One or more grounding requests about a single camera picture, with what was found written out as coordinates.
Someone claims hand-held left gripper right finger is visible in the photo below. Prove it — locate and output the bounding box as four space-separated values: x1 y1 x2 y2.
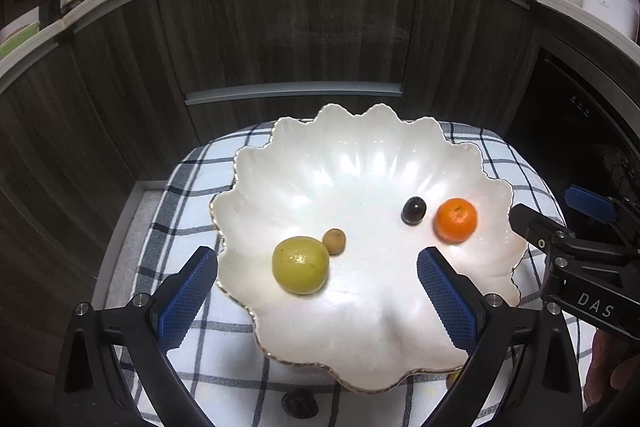
417 247 586 427

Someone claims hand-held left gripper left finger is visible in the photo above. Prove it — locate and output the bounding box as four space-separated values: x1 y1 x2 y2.
52 246 218 427

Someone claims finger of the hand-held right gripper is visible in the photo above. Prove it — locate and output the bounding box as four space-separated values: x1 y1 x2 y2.
509 203 583 259
565 185 640 240

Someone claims orange mandarin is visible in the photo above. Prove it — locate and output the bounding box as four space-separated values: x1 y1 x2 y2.
433 198 478 243

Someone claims white scalloped bowl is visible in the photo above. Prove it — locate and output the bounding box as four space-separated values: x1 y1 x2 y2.
209 103 528 393

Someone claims dark purple grape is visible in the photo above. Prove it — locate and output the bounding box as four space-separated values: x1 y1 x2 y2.
401 197 427 226
281 389 319 416

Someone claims green jujube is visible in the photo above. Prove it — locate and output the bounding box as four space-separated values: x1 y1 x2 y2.
271 236 330 295

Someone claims person's right hand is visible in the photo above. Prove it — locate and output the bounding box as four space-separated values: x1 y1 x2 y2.
585 329 640 390

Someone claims blue checked white cloth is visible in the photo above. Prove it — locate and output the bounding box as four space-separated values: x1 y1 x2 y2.
97 121 583 427

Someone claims black built-in dishwasher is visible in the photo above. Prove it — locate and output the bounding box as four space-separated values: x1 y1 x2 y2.
505 47 640 228

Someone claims white rice cooker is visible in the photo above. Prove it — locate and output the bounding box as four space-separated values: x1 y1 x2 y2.
580 0 640 42

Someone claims green tray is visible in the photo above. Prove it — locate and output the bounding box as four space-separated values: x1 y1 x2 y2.
0 21 42 60

